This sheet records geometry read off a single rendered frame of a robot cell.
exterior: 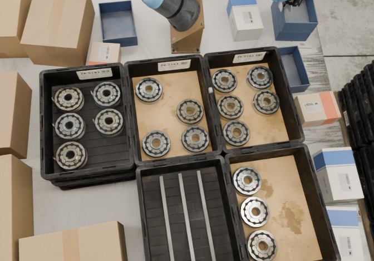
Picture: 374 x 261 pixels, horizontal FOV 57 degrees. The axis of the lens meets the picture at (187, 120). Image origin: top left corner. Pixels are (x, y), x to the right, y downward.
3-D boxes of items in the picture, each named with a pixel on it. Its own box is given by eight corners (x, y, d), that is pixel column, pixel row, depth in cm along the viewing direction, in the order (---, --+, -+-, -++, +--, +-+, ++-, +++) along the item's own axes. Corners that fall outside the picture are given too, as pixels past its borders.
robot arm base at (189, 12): (172, 9, 154) (157, -2, 147) (198, -8, 146) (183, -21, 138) (174, 37, 149) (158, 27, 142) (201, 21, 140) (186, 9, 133)
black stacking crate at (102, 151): (49, 85, 134) (39, 71, 124) (125, 77, 138) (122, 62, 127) (52, 186, 120) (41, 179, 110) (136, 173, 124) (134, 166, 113)
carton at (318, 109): (298, 128, 147) (305, 122, 140) (290, 102, 151) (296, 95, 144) (333, 123, 149) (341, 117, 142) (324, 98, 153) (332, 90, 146)
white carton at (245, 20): (225, 7, 168) (229, -6, 159) (249, 5, 169) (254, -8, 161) (234, 42, 161) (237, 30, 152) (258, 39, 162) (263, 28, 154)
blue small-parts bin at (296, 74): (261, 57, 159) (266, 48, 152) (292, 53, 161) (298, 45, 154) (272, 95, 152) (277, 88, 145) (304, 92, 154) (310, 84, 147)
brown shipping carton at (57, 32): (47, 8, 160) (36, -17, 146) (95, 13, 161) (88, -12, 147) (33, 64, 149) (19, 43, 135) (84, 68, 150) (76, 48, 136)
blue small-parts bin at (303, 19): (274, -3, 163) (279, -14, 157) (305, -3, 164) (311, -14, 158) (280, 32, 156) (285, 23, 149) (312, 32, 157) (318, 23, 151)
